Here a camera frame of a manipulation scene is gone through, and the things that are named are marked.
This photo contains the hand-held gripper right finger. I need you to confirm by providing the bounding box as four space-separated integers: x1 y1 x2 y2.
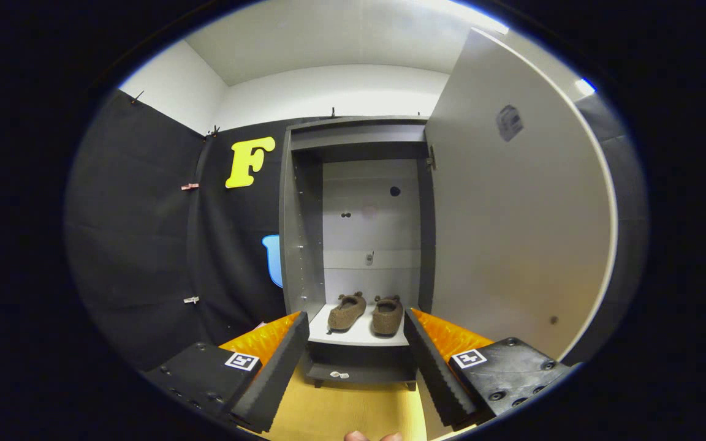
403 308 580 429

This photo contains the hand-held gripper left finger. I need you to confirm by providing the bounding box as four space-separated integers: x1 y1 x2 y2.
143 311 309 434

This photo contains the brown shoe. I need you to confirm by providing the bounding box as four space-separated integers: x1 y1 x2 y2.
327 292 367 333
371 295 404 336

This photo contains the grey shoe cabinet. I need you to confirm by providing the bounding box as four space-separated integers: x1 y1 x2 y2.
278 115 436 391

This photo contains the beige shoe cabinet door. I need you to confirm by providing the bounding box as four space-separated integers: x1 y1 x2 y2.
417 28 618 440

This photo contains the black backdrop cloth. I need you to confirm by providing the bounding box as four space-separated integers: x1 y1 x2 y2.
65 89 649 371

